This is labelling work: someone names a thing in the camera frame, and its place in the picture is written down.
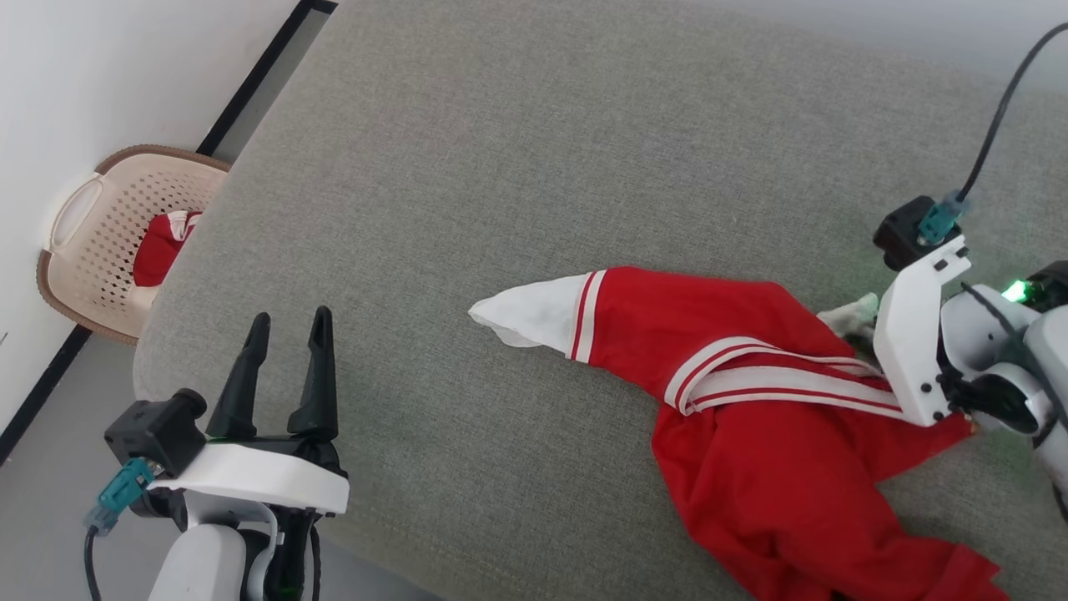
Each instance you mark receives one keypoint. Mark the red garment in basket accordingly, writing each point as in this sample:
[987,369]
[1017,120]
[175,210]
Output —
[154,250]

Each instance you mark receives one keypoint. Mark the grey fabric sofa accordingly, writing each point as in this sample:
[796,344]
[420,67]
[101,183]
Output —
[501,167]

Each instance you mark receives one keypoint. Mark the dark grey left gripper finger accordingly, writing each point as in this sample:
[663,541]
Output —
[242,392]
[319,384]

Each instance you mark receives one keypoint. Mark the red and white shirt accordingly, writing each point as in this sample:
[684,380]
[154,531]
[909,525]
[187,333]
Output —
[751,467]

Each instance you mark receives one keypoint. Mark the beige plastic laundry basket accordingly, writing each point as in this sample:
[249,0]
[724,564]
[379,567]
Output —
[108,242]

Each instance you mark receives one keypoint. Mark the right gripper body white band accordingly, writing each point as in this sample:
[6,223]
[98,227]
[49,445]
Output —
[914,351]

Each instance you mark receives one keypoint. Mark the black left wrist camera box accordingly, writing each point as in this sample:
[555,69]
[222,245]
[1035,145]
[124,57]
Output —
[154,430]

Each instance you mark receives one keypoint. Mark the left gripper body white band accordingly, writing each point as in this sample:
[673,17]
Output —
[267,476]

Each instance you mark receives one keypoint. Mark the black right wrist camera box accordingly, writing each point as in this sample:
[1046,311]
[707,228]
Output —
[897,234]

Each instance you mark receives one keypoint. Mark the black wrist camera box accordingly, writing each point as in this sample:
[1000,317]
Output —
[897,234]
[154,430]

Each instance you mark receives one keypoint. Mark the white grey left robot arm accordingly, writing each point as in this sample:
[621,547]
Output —
[200,568]

